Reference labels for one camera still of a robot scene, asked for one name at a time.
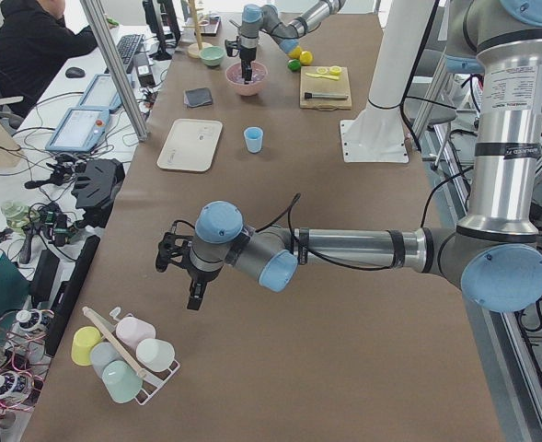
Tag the teach pendant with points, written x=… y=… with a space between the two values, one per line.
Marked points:
x=79 y=130
x=101 y=92

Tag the whole yellow lemon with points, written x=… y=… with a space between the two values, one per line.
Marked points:
x=306 y=58
x=295 y=53

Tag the mint green bowl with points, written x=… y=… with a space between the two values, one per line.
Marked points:
x=212 y=56

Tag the mint green cup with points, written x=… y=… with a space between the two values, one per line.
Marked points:
x=121 y=381

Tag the grey folded cloth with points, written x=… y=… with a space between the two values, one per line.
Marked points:
x=198 y=97

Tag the yellow cup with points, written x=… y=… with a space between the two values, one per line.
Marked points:
x=84 y=340

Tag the wooden cup stand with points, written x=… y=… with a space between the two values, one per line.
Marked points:
x=195 y=49

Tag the yellow plastic knife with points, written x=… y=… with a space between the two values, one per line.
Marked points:
x=322 y=76

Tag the white wire cup rack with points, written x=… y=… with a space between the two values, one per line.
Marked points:
x=153 y=382

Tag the grey cup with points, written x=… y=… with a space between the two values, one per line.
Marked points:
x=101 y=355

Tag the teach pendant far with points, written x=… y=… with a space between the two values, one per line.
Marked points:
x=101 y=92

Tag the green lime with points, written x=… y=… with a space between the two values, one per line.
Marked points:
x=294 y=65

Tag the aluminium frame post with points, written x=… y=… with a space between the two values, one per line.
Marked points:
x=99 y=25

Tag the light blue plastic cup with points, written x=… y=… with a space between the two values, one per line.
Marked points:
x=253 y=137

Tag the wooden cutting board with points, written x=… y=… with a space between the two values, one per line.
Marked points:
x=308 y=84

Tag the cream rabbit tray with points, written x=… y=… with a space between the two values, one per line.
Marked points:
x=190 y=145

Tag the black keyboard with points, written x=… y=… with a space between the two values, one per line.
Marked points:
x=127 y=47

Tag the black device on desk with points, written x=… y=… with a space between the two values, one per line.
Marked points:
x=96 y=186

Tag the white cup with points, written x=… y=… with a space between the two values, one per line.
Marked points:
x=157 y=355

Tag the pink cup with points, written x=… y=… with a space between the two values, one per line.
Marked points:
x=131 y=331

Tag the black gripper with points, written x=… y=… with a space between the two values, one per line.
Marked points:
x=247 y=56
x=200 y=276

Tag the black computer mouse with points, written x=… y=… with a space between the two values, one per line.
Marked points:
x=75 y=72

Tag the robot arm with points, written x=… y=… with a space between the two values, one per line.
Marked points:
x=491 y=255
x=257 y=19

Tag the black tray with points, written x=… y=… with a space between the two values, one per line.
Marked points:
x=209 y=26

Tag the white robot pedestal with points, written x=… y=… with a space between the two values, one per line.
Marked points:
x=376 y=134

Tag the steel muddler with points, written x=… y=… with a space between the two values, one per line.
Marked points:
x=330 y=96

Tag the teach pendant near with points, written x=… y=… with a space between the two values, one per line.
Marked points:
x=79 y=130

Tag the pink bowl of ice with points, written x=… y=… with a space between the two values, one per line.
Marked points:
x=233 y=76

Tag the person in black hoodie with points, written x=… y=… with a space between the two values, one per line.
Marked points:
x=34 y=45

